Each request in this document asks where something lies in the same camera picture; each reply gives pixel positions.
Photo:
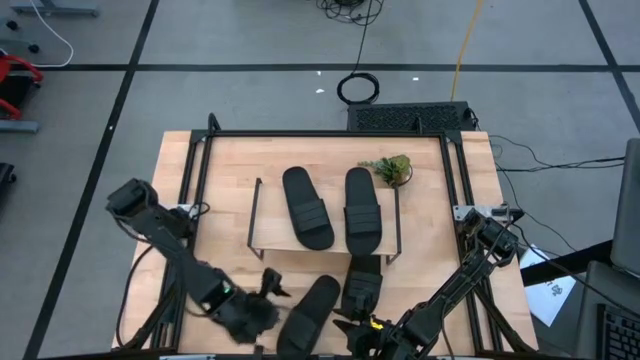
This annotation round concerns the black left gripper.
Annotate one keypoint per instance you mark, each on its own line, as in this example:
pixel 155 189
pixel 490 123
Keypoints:
pixel 245 317

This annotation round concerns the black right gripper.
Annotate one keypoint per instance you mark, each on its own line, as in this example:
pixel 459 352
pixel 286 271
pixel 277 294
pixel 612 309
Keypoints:
pixel 365 340

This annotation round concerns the black slide sandal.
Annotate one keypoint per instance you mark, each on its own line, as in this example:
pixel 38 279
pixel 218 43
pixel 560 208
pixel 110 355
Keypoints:
pixel 320 300
pixel 361 195
pixel 361 272
pixel 300 195

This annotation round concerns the wooden shelf with black frame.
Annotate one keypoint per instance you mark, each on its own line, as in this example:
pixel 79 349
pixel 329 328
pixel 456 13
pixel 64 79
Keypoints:
pixel 270 220

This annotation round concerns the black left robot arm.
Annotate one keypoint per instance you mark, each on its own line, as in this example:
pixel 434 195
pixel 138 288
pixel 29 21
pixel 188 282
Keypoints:
pixel 150 220

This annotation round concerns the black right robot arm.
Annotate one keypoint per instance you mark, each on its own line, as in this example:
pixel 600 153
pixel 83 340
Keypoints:
pixel 450 295

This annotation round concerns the small potted succulent plant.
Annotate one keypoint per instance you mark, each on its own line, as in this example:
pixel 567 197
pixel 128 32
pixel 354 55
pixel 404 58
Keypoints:
pixel 392 170

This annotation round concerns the white paper sheet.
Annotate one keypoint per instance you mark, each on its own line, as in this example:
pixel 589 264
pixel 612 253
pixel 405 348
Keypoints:
pixel 545 295

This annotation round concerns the black perforated computer case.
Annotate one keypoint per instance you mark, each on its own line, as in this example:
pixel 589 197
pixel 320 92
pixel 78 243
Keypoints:
pixel 380 117

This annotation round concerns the black desk crossbar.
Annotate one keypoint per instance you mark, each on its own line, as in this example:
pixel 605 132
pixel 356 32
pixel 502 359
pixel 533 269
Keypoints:
pixel 565 262

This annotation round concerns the grey side desk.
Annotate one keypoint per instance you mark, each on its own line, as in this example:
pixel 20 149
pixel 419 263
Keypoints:
pixel 590 300

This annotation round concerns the black keyboard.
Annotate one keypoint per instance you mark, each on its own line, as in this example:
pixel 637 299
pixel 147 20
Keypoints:
pixel 622 335

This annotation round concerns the grey monitor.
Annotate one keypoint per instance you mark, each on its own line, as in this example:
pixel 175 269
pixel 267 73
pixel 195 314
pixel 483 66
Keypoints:
pixel 627 210

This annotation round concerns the black office chair base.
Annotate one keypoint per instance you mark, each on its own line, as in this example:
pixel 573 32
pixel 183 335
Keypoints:
pixel 5 175

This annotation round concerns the grey metal base bar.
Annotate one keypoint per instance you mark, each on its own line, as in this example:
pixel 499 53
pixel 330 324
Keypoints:
pixel 20 126

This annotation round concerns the red and black chair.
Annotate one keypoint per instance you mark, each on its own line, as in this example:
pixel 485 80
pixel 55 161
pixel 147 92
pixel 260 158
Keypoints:
pixel 15 92

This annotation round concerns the black caster wheel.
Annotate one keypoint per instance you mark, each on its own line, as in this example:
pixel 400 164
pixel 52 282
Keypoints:
pixel 34 48
pixel 12 24

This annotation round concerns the grey desk leg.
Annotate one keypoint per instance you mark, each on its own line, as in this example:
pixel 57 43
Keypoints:
pixel 55 9

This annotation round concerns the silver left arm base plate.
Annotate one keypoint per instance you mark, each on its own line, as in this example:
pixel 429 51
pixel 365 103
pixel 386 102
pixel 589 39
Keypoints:
pixel 185 208

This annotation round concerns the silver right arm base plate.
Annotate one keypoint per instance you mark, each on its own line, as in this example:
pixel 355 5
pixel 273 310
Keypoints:
pixel 462 212

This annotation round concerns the black aluminium table frame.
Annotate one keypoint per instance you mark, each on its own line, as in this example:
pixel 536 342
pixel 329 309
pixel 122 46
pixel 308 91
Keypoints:
pixel 325 133

